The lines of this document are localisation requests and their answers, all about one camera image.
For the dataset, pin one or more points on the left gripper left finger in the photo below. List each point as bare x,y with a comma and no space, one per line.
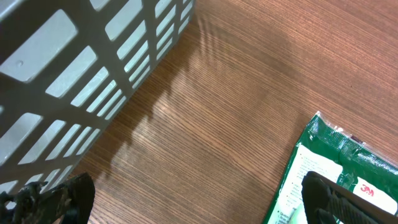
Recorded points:
68,202

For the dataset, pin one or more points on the grey plastic shopping basket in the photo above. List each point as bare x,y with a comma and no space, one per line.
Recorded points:
67,69

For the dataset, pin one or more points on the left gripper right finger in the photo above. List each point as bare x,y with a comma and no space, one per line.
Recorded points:
326,202

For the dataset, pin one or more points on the green 3M product package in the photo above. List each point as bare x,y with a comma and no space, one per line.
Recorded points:
342,158

